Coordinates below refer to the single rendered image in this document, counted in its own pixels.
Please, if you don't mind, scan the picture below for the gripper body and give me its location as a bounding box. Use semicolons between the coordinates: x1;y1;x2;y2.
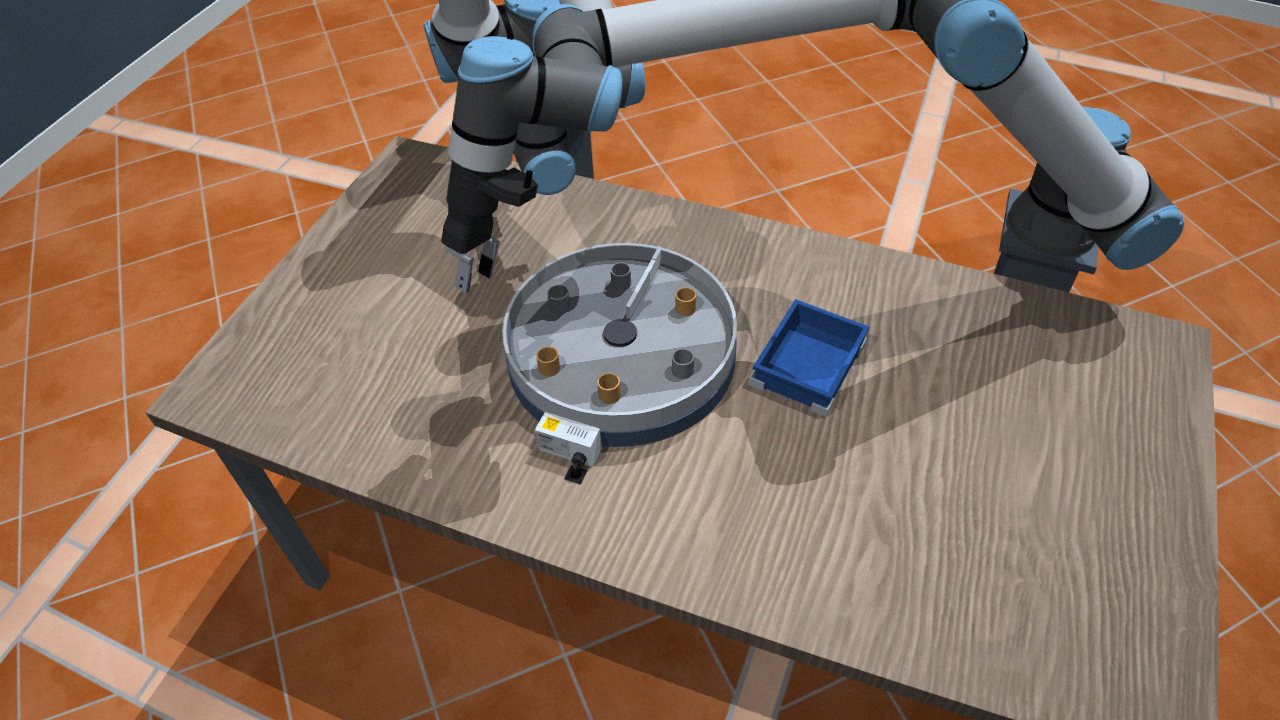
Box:
442;165;501;256

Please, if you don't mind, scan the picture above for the grey turntable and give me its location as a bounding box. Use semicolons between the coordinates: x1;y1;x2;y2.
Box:
502;243;739;448

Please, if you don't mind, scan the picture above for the blue crate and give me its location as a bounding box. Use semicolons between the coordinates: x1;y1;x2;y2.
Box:
752;299;870;406

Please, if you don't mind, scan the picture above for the white control box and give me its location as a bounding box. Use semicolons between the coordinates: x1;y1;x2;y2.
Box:
535;412;602;488

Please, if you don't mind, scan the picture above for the wooden table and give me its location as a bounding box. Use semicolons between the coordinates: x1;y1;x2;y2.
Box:
147;137;1223;720

